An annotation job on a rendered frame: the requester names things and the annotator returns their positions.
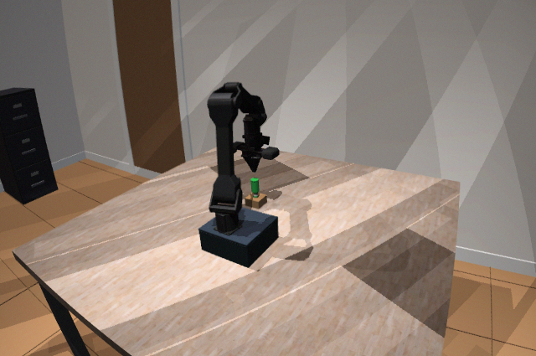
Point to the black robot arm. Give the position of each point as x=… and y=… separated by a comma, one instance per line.
x=223, y=105

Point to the green marker cap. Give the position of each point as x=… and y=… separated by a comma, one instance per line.
x=254, y=185

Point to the tan wooden block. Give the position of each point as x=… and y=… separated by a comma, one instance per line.
x=256, y=202

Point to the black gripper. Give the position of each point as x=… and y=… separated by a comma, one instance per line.
x=252, y=151

